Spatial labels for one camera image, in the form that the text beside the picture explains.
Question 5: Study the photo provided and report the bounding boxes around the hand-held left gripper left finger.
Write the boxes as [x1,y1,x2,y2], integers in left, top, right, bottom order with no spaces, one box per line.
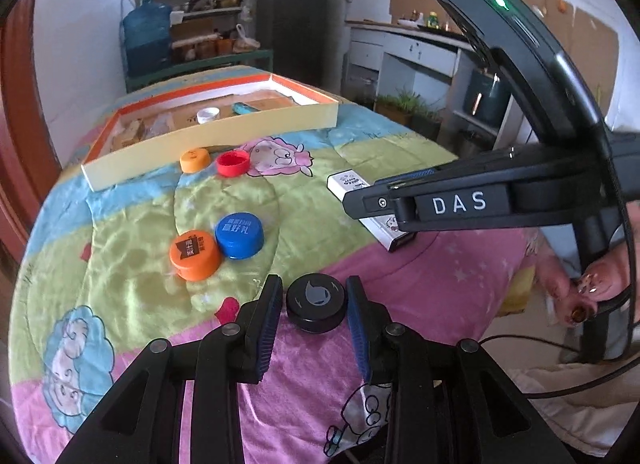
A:
[55,274,283,464]

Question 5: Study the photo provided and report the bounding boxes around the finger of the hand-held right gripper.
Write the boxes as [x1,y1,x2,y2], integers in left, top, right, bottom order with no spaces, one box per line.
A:
[343,145,581,235]
[375,168,453,189]

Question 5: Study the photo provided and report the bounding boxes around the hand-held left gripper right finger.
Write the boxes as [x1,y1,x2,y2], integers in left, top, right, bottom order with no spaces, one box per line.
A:
[346,276,576,464]

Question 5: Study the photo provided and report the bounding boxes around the black bottle cap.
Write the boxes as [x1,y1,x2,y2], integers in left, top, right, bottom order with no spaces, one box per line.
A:
[285,274,347,335]

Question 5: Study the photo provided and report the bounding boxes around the small white card box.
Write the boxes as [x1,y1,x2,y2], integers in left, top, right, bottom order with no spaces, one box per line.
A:
[327,170,417,253]

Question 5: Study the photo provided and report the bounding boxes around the shallow cardboard box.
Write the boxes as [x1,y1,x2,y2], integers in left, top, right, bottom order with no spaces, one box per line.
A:
[81,72,339,193]

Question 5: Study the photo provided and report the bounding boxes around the person's right hand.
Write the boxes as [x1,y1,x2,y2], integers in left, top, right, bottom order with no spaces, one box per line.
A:
[536,224,640,329]

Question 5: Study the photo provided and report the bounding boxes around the potted green plants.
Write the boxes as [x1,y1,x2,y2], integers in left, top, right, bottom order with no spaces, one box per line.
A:
[374,88,443,141]

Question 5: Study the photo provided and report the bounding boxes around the blue bottle cap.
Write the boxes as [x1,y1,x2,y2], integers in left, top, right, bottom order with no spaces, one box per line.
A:
[214,214,266,260]

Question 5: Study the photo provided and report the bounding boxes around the large orange bottle cap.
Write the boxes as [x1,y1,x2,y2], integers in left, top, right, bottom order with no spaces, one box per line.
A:
[169,229,223,281]

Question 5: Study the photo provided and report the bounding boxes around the white desk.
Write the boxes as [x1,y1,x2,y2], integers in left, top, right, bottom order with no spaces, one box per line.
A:
[344,20,536,149]

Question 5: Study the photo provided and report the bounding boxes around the printed cartoon blanket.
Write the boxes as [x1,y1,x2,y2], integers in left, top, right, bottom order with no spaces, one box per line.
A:
[7,64,551,464]

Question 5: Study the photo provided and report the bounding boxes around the red bottle cap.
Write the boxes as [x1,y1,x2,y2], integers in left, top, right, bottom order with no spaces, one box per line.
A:
[216,152,251,178]

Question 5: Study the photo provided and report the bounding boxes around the small orange bottle cap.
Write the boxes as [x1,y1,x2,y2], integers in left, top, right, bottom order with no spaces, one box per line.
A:
[180,148,212,173]

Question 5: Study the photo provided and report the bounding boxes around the black refrigerator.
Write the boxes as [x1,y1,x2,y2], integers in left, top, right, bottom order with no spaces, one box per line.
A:
[256,0,331,92]

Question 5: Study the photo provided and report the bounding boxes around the clear plastic wrapper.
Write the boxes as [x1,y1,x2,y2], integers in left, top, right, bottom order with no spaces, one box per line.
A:
[144,111,177,137]

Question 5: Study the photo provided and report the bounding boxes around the person's white clothing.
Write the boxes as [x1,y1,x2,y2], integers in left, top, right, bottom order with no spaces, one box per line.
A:
[507,361,640,460]

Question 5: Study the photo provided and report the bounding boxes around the green storage shelf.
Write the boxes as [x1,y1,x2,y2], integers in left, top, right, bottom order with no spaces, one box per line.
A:
[124,0,275,92]

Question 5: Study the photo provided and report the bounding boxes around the blue water jug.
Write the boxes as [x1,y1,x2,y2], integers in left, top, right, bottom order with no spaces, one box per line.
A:
[121,2,174,78]

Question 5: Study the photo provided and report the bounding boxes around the red wooden door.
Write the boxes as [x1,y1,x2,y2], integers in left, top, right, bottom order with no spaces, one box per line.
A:
[0,0,63,265]

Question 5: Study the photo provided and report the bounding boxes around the cardboard wall sheet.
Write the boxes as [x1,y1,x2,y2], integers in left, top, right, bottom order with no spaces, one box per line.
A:
[389,0,621,94]

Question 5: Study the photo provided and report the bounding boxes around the black cable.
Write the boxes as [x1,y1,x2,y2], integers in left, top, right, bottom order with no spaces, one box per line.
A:
[477,334,640,366]
[527,124,640,400]

